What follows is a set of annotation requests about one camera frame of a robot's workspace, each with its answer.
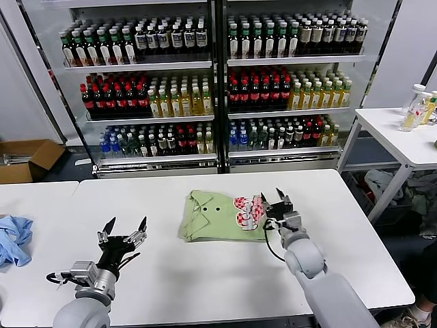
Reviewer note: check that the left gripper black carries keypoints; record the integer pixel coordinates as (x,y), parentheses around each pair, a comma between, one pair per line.
(117,249)

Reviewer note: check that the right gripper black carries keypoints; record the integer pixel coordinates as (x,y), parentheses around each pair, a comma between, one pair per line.
(280,209)

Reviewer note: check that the light green polo shirt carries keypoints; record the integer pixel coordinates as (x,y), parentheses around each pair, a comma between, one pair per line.
(218,225)

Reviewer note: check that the grey green clothes pile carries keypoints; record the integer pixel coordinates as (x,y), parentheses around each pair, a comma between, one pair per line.
(421,201)

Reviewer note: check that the white label dark bottle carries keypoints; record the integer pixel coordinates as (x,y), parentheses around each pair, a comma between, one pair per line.
(271,140)
(290,138)
(153,147)
(299,137)
(172,146)
(281,139)
(162,147)
(143,147)

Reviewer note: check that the clear green water bottle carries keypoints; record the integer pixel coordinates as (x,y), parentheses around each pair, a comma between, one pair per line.
(253,140)
(262,140)
(134,147)
(125,147)

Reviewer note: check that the blue water bottle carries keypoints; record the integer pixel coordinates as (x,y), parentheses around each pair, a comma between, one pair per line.
(103,149)
(243,141)
(233,141)
(114,148)

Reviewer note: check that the small red cap cola bottle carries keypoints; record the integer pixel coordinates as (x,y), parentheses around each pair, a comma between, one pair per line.
(182,145)
(317,136)
(308,136)
(192,144)

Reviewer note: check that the pale yellow drink bottle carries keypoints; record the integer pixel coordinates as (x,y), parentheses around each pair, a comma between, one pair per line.
(210,144)
(201,145)
(335,136)
(326,137)

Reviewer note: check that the small white flat object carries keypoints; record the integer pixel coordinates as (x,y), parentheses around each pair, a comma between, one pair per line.
(82,163)

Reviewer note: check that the red cloth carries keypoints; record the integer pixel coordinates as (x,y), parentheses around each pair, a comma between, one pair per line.
(368,193)

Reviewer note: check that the yellow juice bottle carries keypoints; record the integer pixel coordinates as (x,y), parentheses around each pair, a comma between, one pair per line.
(186,106)
(197,106)
(176,107)
(306,99)
(165,107)
(208,105)
(296,99)
(335,98)
(315,99)
(325,99)
(155,107)
(345,97)

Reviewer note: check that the crumpled white grey cloth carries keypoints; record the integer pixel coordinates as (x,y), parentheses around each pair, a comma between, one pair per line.
(377,181)

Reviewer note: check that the crumpled light blue cloth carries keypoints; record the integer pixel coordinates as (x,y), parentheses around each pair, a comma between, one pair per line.
(17,239)

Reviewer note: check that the open cardboard box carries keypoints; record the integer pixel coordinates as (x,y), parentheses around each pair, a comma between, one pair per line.
(44,156)

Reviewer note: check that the white side table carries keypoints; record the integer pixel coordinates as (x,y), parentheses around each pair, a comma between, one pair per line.
(385,130)

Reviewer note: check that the grey metal rods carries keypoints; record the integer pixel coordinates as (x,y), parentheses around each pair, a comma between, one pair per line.
(10,159)

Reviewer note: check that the drinks display shelf unit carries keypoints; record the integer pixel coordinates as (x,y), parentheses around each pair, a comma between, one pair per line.
(293,61)
(136,66)

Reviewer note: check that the green cap dark tea bottle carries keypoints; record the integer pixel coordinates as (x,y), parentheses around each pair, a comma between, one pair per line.
(81,51)
(234,44)
(129,49)
(246,44)
(117,50)
(293,43)
(70,51)
(93,51)
(257,44)
(269,44)
(104,50)
(281,43)

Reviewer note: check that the clear bottle red mark label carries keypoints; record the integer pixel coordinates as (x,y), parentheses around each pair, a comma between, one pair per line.
(409,119)

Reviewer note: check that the beige label dark bottle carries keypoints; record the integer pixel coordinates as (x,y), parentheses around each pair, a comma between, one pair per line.
(305,36)
(317,36)

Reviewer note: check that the person black trouser leg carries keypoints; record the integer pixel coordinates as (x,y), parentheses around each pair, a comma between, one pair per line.
(428,273)

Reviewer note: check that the blue label dark bottle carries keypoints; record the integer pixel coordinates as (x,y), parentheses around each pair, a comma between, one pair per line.
(190,40)
(351,35)
(153,41)
(362,35)
(328,36)
(201,40)
(339,36)
(141,41)
(165,41)
(177,41)

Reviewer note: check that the clear bottle white cap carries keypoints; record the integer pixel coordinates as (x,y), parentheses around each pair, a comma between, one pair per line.
(422,109)

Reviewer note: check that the yellow bottle green cap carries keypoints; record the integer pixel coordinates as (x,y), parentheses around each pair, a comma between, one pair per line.
(430,111)

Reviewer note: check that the white sneaker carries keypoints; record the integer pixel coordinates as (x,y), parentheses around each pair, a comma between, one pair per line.
(416,316)

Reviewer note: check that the right wrist grey camera box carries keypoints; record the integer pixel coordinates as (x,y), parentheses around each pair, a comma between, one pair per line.
(292,218)

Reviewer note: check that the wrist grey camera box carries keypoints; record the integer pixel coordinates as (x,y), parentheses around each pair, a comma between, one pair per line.
(292,218)
(83,271)

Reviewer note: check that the left wrist grey camera box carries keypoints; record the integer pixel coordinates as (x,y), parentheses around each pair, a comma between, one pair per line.
(83,271)

